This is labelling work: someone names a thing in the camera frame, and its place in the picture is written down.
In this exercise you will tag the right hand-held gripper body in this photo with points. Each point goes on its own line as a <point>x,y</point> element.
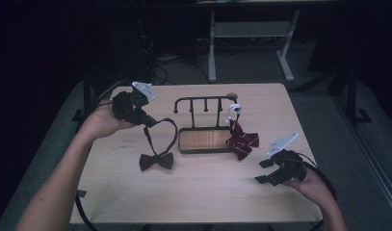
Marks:
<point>288,168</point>

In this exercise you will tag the dark brown bow tie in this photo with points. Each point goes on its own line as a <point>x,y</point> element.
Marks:
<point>156,160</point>

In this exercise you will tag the dark tape strip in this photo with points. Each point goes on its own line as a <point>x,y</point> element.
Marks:
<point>82,193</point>

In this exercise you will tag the striped dark red bow tie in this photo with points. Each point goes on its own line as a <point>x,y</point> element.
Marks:
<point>241,141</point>

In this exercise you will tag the person's left hand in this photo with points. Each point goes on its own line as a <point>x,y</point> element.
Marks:
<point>102,123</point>

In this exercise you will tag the black metal stand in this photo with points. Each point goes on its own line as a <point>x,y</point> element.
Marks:
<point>352,96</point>
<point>87,93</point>

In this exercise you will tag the grey metal desk frame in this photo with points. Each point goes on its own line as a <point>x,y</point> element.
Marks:
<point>248,29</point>

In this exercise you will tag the person's right hand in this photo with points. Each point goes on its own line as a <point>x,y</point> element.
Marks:
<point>309,187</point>

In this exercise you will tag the black rack with wooden tray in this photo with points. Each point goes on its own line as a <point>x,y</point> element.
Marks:
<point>203,139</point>

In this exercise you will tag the small grey round disc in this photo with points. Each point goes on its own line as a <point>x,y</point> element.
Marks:
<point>232,95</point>

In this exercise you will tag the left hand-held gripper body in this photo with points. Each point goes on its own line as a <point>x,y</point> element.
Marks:
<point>129,106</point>

